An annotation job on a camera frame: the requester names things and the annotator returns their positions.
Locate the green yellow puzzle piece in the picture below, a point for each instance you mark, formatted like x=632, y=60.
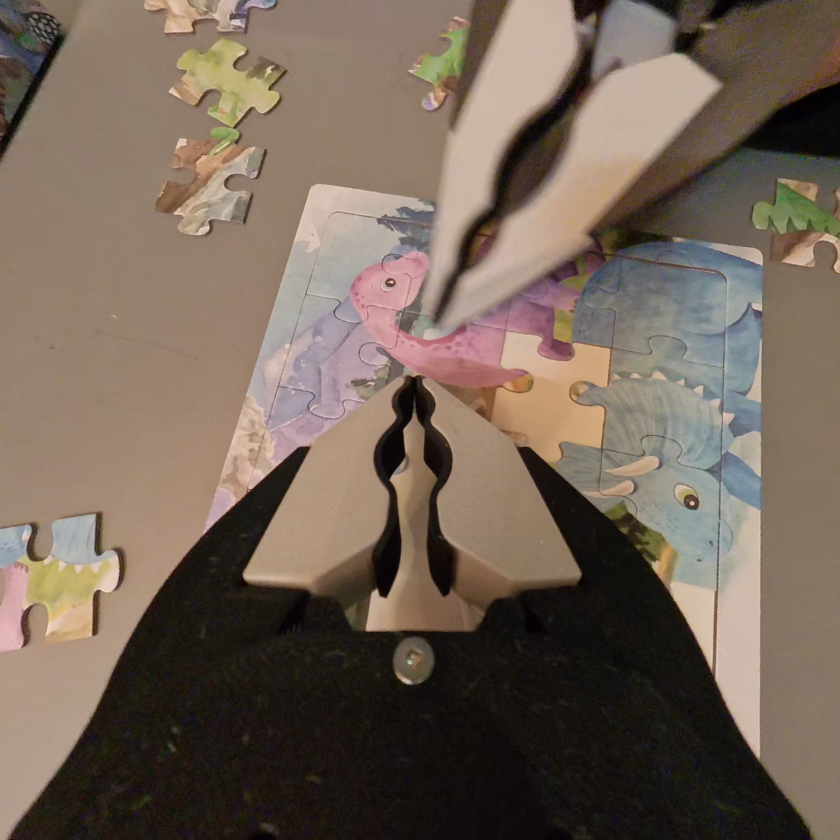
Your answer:
x=226, y=79

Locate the dinosaur puzzle tray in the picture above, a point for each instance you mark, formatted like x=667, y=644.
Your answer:
x=741, y=656

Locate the blue dinosaur body puzzle piece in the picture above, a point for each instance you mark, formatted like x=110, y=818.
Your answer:
x=689, y=308

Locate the pastel purple pink puzzle piece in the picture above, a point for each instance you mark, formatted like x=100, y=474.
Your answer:
x=328, y=367

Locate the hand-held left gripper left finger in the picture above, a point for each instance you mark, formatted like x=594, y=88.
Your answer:
x=328, y=518

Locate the green tan puzzle piece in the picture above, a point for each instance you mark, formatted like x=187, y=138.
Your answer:
x=446, y=65

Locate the illustrated puzzle box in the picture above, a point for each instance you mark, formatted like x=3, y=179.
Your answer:
x=23, y=59

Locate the purple dinosaur body puzzle piece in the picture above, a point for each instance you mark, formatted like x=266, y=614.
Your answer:
x=525, y=308

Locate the brown grey puzzle piece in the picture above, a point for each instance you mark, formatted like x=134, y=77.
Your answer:
x=210, y=184

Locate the blue triceratops head puzzle piece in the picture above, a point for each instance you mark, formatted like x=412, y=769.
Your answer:
x=676, y=505

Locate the blue white puzzle piece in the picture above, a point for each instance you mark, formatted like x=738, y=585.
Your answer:
x=656, y=413

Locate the green dinosaur brown puzzle piece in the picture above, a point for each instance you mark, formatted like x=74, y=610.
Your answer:
x=800, y=223

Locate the purple blue green puzzle piece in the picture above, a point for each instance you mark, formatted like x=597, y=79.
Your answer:
x=564, y=328

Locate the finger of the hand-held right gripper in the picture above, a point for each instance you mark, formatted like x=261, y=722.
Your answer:
x=499, y=85
x=610, y=144

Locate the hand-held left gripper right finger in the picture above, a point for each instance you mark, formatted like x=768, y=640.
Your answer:
x=512, y=518

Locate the peach purple puzzle piece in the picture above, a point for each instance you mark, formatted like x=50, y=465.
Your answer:
x=190, y=13

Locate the pink yellow blue puzzle piece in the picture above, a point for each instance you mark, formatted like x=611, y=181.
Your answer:
x=59, y=577

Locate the pink dinosaur head puzzle piece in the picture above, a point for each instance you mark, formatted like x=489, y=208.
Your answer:
x=367, y=262

